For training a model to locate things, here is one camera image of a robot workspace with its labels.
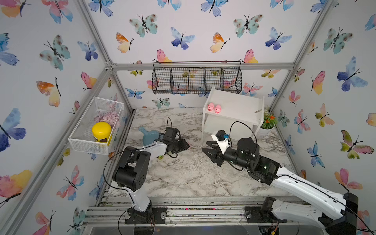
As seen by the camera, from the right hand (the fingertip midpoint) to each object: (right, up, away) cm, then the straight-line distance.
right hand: (206, 145), depth 64 cm
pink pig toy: (+3, +18, +10) cm, 21 cm away
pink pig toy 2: (+6, +17, +9) cm, 20 cm away
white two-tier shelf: (+18, +13, +9) cm, 24 cm away
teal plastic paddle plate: (-37, 0, +40) cm, 54 cm away
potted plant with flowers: (+42, +11, +28) cm, 52 cm away
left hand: (-9, -4, +31) cm, 32 cm away
